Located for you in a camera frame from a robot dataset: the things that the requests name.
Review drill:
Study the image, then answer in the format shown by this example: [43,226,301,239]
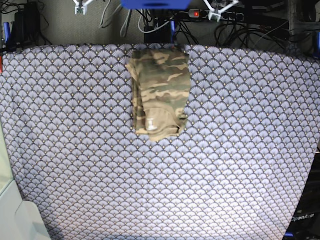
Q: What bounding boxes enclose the camouflage T-shirt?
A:
[126,48,191,142]

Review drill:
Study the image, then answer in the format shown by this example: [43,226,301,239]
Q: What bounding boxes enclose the purple fan-pattern tablecloth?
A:
[0,44,320,240]

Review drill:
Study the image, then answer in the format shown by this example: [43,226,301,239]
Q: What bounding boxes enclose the black power strip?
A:
[188,9,245,22]

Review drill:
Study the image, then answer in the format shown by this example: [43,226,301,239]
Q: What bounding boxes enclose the black power adapter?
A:
[11,1,41,44]

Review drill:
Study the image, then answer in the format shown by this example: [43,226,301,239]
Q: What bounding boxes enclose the white plastic bin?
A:
[0,130,50,240]

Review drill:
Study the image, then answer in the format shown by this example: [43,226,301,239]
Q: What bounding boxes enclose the black OpenArm case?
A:
[283,153,320,240]

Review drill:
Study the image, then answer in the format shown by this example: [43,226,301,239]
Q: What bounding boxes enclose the blue plastic mount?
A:
[121,0,191,10]

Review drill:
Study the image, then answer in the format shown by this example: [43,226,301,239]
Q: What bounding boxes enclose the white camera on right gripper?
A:
[73,0,94,15]

